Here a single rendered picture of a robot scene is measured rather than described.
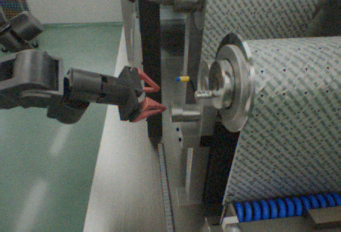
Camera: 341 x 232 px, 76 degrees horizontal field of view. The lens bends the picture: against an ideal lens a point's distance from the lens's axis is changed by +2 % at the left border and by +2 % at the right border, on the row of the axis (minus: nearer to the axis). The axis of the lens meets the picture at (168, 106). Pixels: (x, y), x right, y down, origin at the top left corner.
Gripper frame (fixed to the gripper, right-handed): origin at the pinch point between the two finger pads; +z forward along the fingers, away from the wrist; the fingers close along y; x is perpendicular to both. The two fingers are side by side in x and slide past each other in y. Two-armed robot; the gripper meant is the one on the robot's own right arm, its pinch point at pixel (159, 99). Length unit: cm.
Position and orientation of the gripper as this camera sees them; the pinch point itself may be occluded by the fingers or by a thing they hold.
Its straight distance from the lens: 49.6
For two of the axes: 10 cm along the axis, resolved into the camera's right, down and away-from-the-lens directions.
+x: 5.6, -5.7, -6.1
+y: 2.7, 8.1, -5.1
